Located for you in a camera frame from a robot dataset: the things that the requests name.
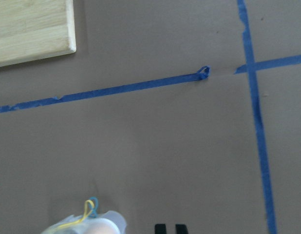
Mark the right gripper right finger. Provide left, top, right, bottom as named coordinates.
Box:
left=175, top=224, right=188, bottom=234

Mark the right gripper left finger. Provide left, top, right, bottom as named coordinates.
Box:
left=154, top=224, right=167, bottom=234

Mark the clear plastic egg box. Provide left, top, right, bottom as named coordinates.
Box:
left=42, top=211, right=127, bottom=234

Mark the yellow rubber band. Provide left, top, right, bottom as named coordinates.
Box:
left=57, top=199, right=95, bottom=230

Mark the wooden cutting board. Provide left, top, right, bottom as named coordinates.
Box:
left=0, top=0, right=76, bottom=67

